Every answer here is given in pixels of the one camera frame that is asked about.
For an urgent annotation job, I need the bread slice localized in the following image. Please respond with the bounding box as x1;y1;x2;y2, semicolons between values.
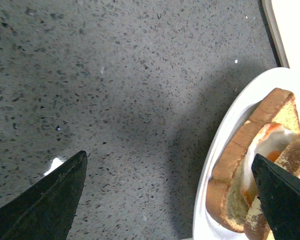
206;88;300;233
244;139;300;240

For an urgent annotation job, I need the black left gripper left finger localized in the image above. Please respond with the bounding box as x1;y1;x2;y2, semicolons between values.
0;150;88;240

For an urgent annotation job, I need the beige rabbit tray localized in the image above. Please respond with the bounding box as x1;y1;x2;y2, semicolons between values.
262;0;300;71

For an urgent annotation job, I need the white round plate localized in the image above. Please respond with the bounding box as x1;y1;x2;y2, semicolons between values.
192;67;300;240

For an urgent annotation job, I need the fried egg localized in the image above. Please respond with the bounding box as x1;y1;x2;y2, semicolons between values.
239;123;300;207

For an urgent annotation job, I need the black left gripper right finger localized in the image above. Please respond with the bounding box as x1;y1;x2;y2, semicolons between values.
251;154;300;240

